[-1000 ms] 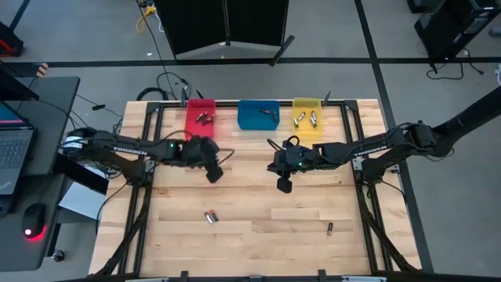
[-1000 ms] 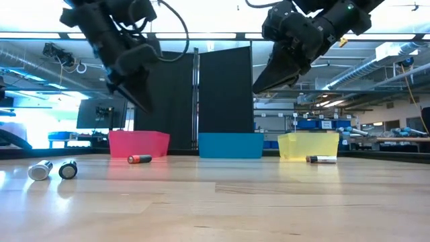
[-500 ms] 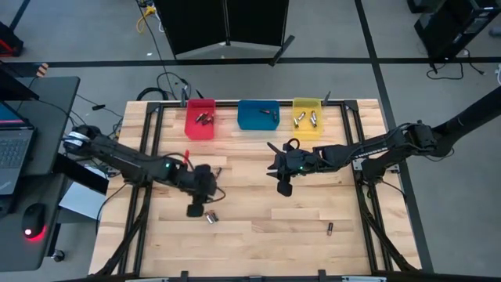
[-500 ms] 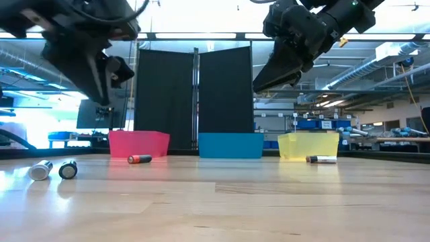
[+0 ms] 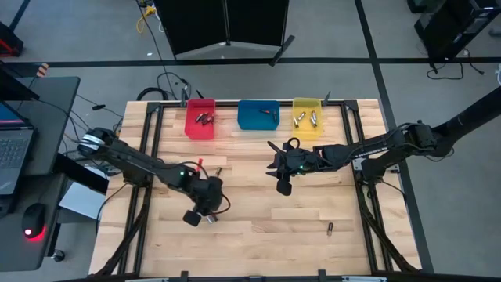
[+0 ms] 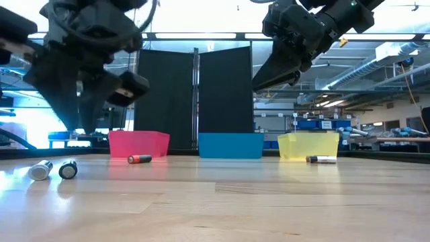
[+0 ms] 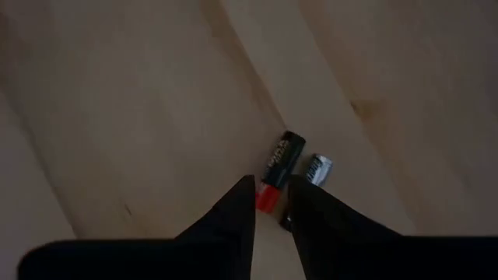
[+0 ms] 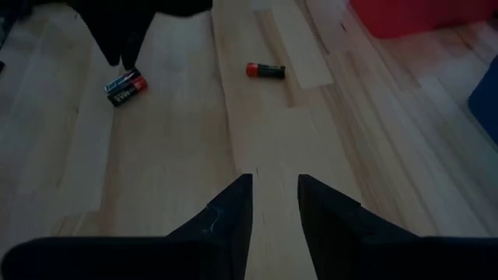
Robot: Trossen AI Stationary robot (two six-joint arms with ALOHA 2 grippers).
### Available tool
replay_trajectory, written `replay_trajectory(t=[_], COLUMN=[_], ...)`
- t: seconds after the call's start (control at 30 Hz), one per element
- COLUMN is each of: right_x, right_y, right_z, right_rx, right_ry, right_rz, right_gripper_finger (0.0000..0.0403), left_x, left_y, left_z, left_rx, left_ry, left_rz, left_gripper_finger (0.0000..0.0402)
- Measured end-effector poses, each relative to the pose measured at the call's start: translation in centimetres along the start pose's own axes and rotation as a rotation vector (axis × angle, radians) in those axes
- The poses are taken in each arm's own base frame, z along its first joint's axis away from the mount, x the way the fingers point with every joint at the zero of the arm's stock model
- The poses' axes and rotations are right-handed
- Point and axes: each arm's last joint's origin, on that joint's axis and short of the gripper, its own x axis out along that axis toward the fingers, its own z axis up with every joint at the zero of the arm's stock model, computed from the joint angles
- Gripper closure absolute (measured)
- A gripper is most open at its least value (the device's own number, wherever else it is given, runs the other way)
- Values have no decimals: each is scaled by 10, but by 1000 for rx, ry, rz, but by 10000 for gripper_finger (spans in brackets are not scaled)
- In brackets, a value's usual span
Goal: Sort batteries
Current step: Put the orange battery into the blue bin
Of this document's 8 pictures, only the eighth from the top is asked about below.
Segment silver battery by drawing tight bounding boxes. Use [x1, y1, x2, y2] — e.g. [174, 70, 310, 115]
[103, 68, 141, 93]

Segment black battery red end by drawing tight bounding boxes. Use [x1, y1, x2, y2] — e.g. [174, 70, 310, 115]
[107, 75, 149, 108]
[245, 62, 286, 80]

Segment red plastic bin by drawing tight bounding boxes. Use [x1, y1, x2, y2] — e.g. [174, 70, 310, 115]
[348, 0, 498, 40]

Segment blue plastic bin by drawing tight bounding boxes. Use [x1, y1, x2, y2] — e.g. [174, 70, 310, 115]
[466, 54, 498, 147]

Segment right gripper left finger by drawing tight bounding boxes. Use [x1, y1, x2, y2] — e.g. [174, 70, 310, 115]
[0, 173, 254, 280]

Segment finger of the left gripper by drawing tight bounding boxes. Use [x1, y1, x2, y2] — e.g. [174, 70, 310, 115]
[121, 10, 157, 71]
[76, 6, 122, 67]

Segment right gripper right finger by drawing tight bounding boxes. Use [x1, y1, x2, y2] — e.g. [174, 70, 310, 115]
[297, 173, 498, 280]

